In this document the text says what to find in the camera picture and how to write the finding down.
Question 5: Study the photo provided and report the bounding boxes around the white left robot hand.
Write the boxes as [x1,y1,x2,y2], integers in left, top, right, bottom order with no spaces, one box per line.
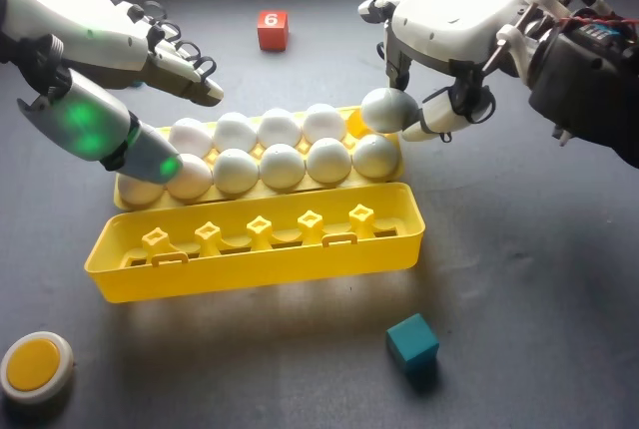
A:
[0,0,225,186]

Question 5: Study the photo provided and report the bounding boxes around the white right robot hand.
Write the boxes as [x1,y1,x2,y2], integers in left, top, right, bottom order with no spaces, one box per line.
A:
[356,0,534,145]

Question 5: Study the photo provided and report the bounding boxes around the white disc with yellow button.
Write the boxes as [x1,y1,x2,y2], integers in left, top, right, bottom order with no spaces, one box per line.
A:
[0,330,75,404]

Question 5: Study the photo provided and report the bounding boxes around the teal cube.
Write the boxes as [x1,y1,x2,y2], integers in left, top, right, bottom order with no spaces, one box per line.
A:
[384,312,440,379]

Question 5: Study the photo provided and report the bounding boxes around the grey table cloth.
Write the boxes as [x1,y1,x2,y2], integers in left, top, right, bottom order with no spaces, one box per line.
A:
[0,0,639,429]

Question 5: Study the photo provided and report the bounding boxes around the yellow egg carton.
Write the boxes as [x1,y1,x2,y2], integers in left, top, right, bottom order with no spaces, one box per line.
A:
[83,105,427,304]

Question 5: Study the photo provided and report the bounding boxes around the white toy egg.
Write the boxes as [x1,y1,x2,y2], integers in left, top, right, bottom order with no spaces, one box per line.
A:
[305,138,353,185]
[166,153,215,200]
[213,148,261,195]
[257,107,304,149]
[259,143,307,190]
[118,169,166,206]
[359,88,422,134]
[302,102,348,144]
[168,117,215,160]
[351,133,399,180]
[213,112,260,154]

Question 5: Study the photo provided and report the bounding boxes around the red number cube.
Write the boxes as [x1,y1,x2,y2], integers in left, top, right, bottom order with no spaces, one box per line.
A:
[257,10,290,53]

